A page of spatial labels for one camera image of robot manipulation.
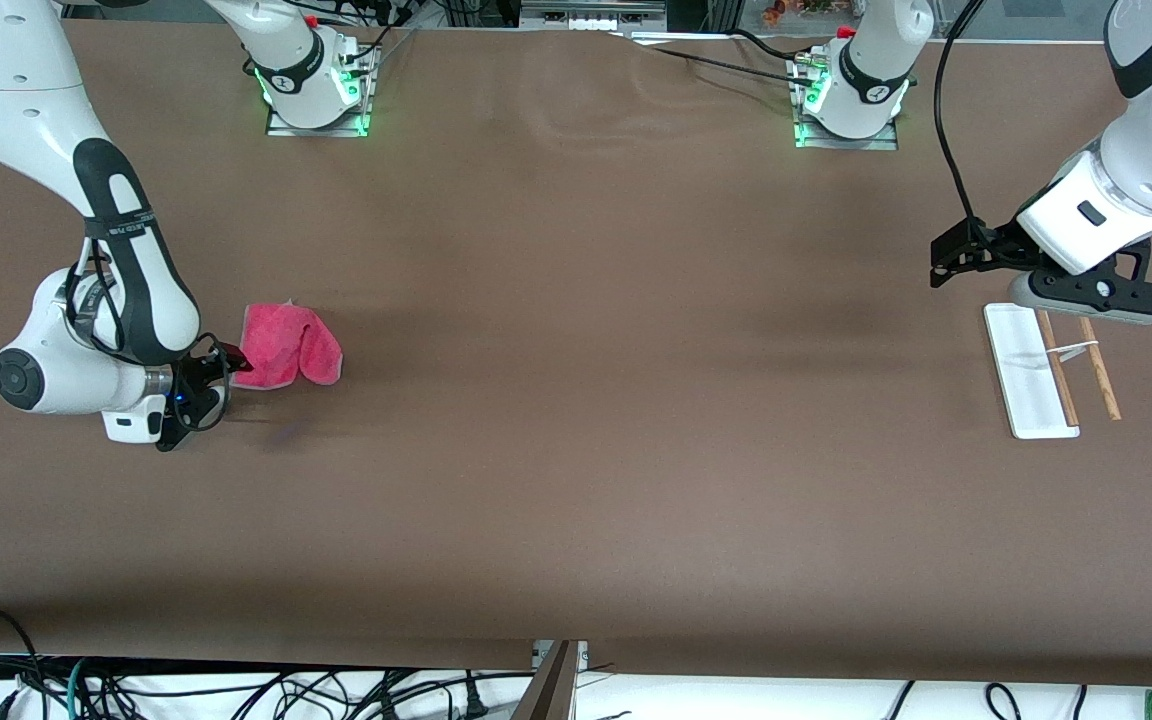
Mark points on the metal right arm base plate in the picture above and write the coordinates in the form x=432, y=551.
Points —
x=316, y=131

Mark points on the white metal bracket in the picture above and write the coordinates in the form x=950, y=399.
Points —
x=583, y=655

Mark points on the white power strip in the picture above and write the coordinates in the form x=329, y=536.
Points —
x=591, y=15

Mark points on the orange background items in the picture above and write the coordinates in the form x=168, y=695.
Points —
x=796, y=10

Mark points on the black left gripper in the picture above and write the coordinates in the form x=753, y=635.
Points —
x=998, y=246

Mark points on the wooden post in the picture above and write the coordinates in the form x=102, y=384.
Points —
x=548, y=695

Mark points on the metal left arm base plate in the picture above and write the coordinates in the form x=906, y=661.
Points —
x=846, y=144

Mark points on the white rack with wooden bars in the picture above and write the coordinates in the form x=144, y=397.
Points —
x=1026, y=380

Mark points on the pink towel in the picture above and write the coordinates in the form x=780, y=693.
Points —
x=286, y=345

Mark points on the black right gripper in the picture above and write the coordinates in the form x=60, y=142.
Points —
x=192, y=383

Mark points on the brown table cover sheet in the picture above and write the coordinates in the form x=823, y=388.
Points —
x=576, y=400

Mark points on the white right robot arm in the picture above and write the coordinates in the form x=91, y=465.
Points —
x=16, y=100

